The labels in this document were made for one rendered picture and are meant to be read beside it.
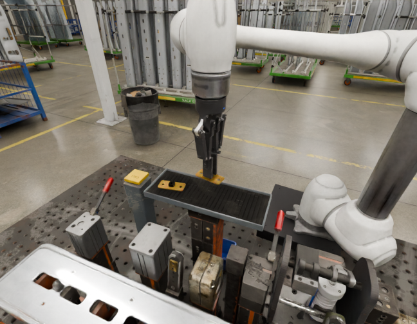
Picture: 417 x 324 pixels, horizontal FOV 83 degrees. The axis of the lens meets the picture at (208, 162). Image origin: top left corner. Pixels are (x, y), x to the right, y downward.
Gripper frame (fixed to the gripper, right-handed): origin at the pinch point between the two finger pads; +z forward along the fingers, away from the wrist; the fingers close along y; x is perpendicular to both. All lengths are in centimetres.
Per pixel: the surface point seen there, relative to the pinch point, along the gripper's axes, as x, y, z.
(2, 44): -837, -250, 47
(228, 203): 7.3, 1.4, 10.0
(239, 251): 15.6, 9.8, 16.1
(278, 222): 21.8, -1.5, 11.7
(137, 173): -26.2, 5.2, 10.1
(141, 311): 0.5, 31.9, 26.1
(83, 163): -235, -76, 127
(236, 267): 16.6, 12.8, 18.5
